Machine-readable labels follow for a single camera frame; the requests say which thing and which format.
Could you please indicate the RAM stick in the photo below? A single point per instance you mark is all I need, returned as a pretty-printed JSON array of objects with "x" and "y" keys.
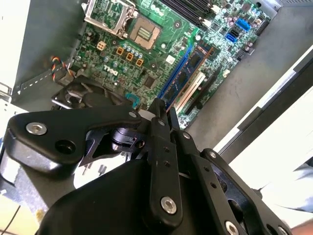
[{"x": 188, "y": 71}]

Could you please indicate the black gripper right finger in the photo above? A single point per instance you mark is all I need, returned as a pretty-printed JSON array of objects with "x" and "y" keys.
[{"x": 207, "y": 176}]

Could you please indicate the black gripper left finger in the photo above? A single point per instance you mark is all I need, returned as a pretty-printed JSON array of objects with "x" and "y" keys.
[{"x": 73, "y": 115}]

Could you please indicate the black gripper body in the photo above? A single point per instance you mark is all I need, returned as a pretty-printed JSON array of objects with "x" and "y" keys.
[{"x": 110, "y": 208}]

